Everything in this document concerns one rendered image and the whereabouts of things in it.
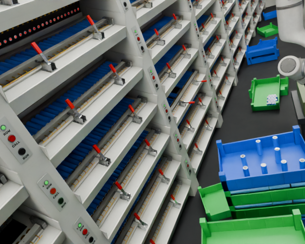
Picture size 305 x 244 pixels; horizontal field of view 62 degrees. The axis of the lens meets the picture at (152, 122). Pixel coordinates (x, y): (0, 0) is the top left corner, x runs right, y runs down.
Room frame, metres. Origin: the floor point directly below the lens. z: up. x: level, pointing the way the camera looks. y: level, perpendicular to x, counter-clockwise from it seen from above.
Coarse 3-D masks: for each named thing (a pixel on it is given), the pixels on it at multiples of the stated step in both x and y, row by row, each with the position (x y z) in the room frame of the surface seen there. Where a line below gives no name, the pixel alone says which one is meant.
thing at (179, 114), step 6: (192, 66) 1.73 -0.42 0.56; (198, 66) 1.70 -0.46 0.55; (198, 72) 1.70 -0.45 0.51; (204, 72) 1.68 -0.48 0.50; (198, 78) 1.63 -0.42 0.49; (204, 78) 1.67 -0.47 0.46; (198, 84) 1.56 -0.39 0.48; (180, 90) 1.52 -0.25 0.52; (192, 90) 1.50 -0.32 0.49; (198, 90) 1.56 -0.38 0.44; (186, 96) 1.44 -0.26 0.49; (192, 96) 1.43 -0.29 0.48; (180, 108) 1.33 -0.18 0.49; (186, 108) 1.35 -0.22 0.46; (174, 114) 1.28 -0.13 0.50; (180, 114) 1.28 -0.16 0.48; (180, 120) 1.26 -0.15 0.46
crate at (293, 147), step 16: (224, 144) 0.81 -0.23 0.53; (240, 144) 0.79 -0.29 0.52; (272, 144) 0.75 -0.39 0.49; (288, 144) 0.72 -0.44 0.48; (304, 144) 0.65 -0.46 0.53; (224, 160) 0.78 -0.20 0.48; (240, 160) 0.75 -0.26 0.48; (256, 160) 0.71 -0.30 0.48; (272, 160) 0.68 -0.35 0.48; (288, 160) 0.65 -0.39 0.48; (224, 176) 0.63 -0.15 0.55; (240, 176) 0.67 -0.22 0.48; (256, 176) 0.60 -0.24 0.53; (272, 176) 0.58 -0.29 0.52; (288, 176) 0.56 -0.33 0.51; (304, 176) 0.54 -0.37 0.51
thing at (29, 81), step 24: (24, 24) 0.96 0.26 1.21; (48, 24) 1.05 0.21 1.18; (72, 24) 1.11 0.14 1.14; (96, 24) 1.09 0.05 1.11; (120, 24) 1.14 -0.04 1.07; (0, 48) 0.88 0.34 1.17; (24, 48) 0.92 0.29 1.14; (48, 48) 0.90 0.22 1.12; (72, 48) 0.93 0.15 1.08; (96, 48) 0.95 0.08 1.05; (0, 72) 0.77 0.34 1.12; (24, 72) 0.79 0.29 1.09; (48, 72) 0.79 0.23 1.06; (72, 72) 0.85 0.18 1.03; (24, 96) 0.69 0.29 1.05
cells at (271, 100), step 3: (267, 96) 1.69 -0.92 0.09; (270, 96) 1.67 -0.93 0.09; (273, 96) 1.66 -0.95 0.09; (276, 96) 1.64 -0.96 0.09; (267, 99) 1.69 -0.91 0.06; (270, 99) 1.65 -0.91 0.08; (273, 99) 1.64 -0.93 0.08; (276, 99) 1.62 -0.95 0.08; (267, 102) 1.66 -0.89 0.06; (270, 102) 1.63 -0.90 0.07; (273, 102) 1.62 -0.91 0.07; (267, 105) 1.63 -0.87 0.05
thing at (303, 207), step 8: (232, 208) 0.63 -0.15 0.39; (248, 208) 0.62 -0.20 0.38; (256, 208) 0.60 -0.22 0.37; (264, 208) 0.59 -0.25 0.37; (272, 208) 0.59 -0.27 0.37; (280, 208) 0.58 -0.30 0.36; (288, 208) 0.57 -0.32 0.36; (296, 208) 0.56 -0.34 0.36; (304, 208) 0.55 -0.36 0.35; (232, 216) 0.64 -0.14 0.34; (240, 216) 0.63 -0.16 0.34; (248, 216) 0.62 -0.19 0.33; (256, 216) 0.61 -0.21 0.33; (264, 216) 0.60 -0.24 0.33
